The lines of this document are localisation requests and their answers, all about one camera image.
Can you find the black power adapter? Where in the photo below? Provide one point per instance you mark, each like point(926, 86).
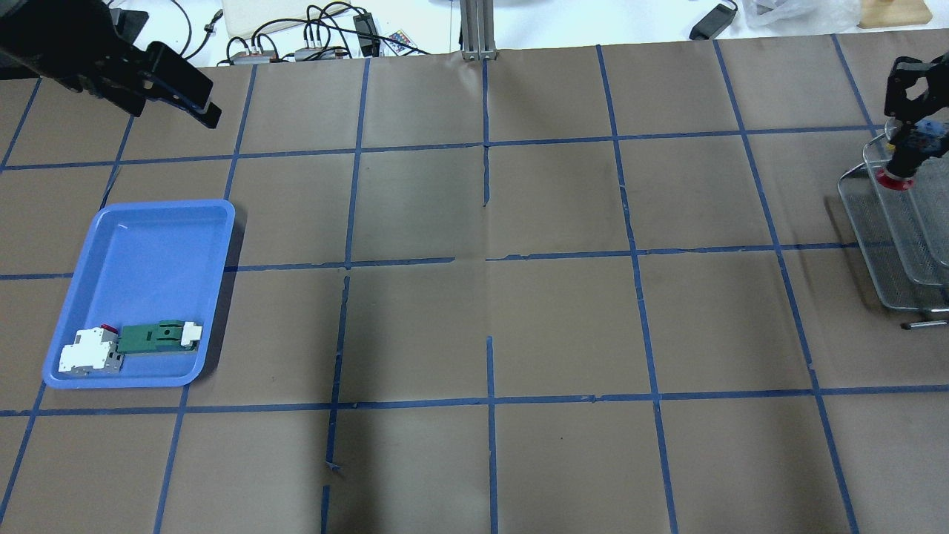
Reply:
point(713, 23)

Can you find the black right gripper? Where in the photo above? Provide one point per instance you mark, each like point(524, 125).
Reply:
point(910, 90)

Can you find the aluminium frame post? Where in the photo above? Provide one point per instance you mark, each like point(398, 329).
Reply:
point(477, 30)

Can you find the wire mesh shelf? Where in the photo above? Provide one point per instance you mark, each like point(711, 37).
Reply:
point(901, 234)

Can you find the wooden cutting board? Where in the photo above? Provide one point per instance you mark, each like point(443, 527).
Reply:
point(888, 14)

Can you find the green terminal block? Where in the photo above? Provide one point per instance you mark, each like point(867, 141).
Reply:
point(166, 337)

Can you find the blue plastic tray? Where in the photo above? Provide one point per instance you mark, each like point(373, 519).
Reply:
point(142, 262)

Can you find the clear plastic bag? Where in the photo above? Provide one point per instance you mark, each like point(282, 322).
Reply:
point(803, 16)

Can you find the white circuit breaker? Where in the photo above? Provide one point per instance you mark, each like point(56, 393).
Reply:
point(92, 350)

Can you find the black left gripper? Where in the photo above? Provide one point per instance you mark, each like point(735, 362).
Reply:
point(87, 65)

